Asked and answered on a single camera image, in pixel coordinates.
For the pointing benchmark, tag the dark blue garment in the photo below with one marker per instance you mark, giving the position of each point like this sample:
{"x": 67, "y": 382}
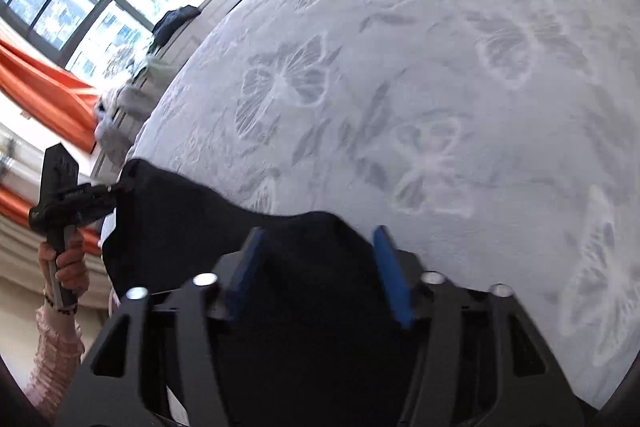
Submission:
{"x": 175, "y": 22}

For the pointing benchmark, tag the black pants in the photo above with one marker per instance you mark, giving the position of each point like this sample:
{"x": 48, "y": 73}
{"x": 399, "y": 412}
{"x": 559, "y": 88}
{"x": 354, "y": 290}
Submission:
{"x": 310, "y": 357}

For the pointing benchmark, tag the grey clothes pile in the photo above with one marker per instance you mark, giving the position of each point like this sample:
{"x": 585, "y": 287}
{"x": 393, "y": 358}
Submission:
{"x": 125, "y": 107}

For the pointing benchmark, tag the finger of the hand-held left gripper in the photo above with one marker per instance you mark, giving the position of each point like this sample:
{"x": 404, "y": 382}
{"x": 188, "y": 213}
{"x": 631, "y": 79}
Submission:
{"x": 90, "y": 202}

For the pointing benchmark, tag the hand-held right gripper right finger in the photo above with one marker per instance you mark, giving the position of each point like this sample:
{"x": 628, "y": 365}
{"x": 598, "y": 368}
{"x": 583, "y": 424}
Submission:
{"x": 392, "y": 277}

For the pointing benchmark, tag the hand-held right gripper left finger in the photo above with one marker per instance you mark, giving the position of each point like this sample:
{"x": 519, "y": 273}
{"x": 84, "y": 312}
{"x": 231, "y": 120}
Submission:
{"x": 246, "y": 272}

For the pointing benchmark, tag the person's left hand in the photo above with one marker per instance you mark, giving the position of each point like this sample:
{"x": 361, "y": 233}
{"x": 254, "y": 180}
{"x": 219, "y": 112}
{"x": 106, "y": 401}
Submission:
{"x": 75, "y": 274}

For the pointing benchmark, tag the person's left forearm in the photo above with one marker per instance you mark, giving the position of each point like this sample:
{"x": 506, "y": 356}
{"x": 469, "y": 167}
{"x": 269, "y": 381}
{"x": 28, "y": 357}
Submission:
{"x": 52, "y": 357}

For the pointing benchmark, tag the grey butterfly-print bed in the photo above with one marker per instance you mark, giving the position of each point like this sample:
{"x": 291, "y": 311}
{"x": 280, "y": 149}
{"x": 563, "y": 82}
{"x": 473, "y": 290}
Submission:
{"x": 400, "y": 57}

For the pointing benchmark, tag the orange curtain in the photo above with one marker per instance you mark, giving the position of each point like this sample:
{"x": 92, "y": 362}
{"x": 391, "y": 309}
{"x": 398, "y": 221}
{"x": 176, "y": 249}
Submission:
{"x": 45, "y": 92}
{"x": 30, "y": 209}

